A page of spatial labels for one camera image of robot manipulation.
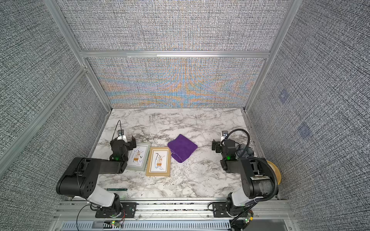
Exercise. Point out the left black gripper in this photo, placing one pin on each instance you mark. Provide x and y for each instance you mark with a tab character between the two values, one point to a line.
124	144

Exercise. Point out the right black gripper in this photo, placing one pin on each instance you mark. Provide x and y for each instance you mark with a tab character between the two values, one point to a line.
222	144

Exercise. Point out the light wooden picture frame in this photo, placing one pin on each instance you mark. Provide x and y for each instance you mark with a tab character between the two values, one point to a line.
159	162

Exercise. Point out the purple cloth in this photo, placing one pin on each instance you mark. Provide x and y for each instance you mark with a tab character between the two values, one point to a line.
181	148

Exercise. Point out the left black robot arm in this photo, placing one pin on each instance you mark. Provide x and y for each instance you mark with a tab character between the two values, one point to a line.
80	178

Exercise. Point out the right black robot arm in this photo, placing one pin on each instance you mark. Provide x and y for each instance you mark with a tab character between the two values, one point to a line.
258	180

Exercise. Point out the bowl of grey stones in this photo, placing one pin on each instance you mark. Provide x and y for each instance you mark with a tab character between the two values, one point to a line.
244	151

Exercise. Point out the grey green picture frame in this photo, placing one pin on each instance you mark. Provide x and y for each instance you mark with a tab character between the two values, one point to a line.
138	157

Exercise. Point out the green handled fork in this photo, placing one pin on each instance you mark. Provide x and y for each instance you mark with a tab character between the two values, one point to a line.
117	189

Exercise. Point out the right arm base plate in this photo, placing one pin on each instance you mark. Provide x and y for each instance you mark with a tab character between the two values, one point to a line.
221	210

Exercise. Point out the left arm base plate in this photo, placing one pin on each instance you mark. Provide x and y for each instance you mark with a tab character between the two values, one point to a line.
126	209

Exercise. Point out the aluminium front rail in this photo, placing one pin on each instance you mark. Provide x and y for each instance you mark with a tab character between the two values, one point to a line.
174	208

